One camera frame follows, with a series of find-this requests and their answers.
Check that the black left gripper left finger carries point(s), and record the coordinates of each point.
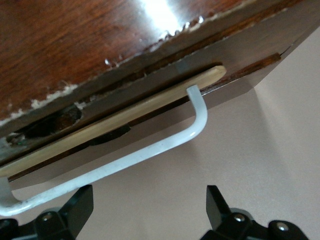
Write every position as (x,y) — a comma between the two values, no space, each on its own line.
(75,215)

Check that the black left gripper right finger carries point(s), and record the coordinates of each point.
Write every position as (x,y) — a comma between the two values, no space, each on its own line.
(222,220)

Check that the dark brown wooden cabinet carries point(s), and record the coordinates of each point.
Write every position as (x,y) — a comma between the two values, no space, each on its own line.
(62,50)

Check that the brown table cover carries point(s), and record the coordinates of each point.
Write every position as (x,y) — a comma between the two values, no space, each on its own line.
(250,162)

